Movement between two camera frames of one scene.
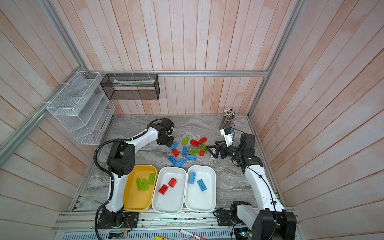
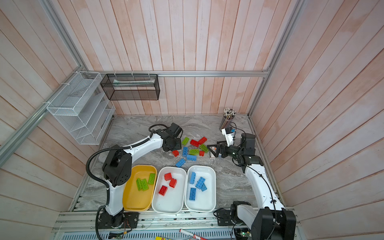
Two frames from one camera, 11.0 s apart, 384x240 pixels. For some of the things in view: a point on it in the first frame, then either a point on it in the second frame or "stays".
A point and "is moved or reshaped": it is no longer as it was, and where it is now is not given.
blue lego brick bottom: (201, 184) -> (192, 193)
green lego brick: (144, 184) stays
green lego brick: (138, 181) stays
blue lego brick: (174, 145) is moved or reshaped
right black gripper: (223, 147) stays
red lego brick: (163, 189) stays
